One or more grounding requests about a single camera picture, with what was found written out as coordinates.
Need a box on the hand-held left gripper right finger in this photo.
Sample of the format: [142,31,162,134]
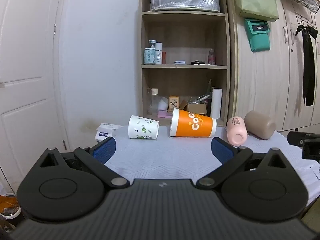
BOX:
[196,137,292,190]

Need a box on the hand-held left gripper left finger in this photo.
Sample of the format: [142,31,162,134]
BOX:
[32,137,130,190]

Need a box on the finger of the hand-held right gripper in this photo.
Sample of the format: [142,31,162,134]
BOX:
[287,131,320,160]

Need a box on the pink cup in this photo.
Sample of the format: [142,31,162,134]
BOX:
[227,116,248,146]

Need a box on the orange paper cup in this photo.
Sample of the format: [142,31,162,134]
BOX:
[169,107,217,138]

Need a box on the white leaf-print paper cup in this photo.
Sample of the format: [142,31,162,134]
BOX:
[128,115,160,140]

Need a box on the brown cup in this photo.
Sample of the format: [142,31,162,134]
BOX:
[244,110,276,140]

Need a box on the small white cup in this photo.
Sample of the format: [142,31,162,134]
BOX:
[158,97,169,111]

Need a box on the blue label tissue packet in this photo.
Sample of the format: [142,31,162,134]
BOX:
[95,129,113,142]

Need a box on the white tissue packet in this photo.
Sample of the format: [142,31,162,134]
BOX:
[99,122,124,132]

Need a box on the white paper sheet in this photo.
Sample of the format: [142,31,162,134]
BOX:
[296,164,320,188]

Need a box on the white paper roll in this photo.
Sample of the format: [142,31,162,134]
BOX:
[211,88,223,119]

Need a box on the open cardboard box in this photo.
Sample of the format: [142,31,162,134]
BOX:
[180,99,208,117]

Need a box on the light blue tablecloth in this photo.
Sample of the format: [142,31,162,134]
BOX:
[92,124,320,205]

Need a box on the small printed wooden box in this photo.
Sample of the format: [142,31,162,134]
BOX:
[169,95,181,113]

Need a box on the clear bottle beige cap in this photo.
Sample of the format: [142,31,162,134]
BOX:
[147,88,160,116]

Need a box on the wooden wardrobe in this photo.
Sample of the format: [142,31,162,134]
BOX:
[225,0,320,133]

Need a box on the black ribbon bow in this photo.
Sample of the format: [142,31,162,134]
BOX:
[295,25,318,107]

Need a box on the teal pump bottle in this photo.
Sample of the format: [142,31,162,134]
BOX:
[144,44,157,65]

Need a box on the white tube bottle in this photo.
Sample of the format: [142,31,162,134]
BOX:
[155,42,163,65]

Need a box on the white bowl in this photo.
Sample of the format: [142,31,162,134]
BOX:
[0,192,22,220]

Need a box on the orange bag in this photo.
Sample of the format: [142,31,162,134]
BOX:
[0,195,18,213]

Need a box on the teal pouch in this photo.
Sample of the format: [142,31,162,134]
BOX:
[244,18,272,52]

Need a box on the white door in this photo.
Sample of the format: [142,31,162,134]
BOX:
[0,0,70,198]

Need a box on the wooden shelf unit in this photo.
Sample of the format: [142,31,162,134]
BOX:
[138,0,237,127]

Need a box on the light green pouch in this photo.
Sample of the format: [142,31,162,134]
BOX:
[232,0,279,22]

